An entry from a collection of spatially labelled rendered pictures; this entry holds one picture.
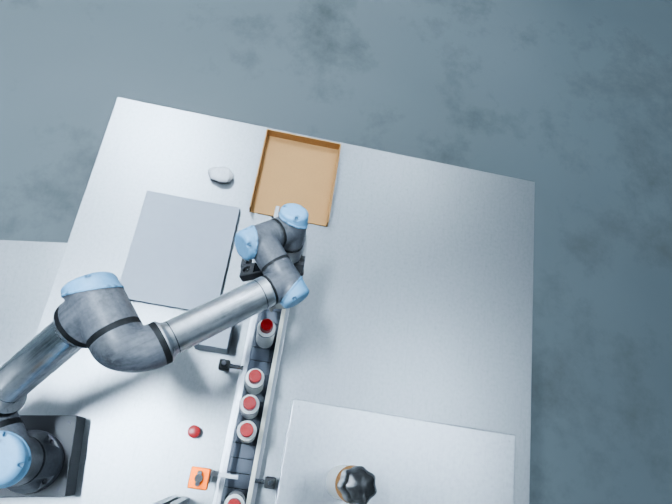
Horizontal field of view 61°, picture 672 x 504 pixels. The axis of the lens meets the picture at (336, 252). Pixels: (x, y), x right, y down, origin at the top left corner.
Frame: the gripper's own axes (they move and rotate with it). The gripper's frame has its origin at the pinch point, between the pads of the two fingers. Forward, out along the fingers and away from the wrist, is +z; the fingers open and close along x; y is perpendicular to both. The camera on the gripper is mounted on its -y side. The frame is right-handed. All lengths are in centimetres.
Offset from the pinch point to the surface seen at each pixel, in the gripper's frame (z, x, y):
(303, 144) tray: -21, 60, 1
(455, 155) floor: 20, 156, 81
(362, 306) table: 6.4, 13.9, 28.6
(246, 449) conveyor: 25.8, -29.8, 1.0
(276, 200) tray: -9.3, 40.3, -4.6
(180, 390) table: 23.6, -15.9, -20.9
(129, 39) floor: 5, 182, -100
